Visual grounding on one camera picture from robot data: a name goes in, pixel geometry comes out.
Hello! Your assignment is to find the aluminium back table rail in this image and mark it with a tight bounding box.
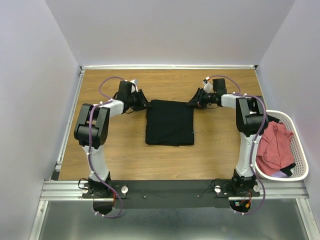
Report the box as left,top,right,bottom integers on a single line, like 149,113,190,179
80,64,257,70

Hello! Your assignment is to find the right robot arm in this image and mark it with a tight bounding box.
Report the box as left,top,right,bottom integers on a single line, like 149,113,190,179
187,75,269,198

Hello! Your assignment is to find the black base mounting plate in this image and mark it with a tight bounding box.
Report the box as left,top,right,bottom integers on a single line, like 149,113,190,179
78,178,261,210

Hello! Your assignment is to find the pink shirt in basket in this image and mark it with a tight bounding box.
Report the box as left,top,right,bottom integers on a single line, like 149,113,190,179
256,121,295,176

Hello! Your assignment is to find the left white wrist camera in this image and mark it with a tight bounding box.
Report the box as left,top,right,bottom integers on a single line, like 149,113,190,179
130,79,138,93

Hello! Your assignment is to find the black t shirt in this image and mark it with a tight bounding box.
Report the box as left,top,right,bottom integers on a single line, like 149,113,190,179
145,99,195,147

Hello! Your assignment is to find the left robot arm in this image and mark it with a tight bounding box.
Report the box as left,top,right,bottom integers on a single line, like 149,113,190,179
73,78,149,198

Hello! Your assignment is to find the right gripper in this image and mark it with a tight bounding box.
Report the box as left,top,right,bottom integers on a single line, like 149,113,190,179
185,87,216,110

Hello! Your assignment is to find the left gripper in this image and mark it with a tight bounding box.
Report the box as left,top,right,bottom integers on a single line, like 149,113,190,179
127,89,152,112

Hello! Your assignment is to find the lavender garment in basket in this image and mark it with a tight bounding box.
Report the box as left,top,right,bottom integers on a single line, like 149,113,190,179
270,171,289,178

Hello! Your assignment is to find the aluminium front frame rail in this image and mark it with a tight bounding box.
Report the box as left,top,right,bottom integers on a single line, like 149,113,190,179
30,180,318,240

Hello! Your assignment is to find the white laundry basket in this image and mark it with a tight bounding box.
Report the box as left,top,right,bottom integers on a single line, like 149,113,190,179
255,110,309,182

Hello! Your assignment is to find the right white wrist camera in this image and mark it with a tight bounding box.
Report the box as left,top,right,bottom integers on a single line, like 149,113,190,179
202,76,213,93

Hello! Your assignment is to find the black garment in basket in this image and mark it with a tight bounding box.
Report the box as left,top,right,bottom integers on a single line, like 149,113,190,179
263,115,296,177

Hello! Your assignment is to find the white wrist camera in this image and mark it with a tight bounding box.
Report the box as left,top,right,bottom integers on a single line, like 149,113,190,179
202,76,213,93
130,79,138,93

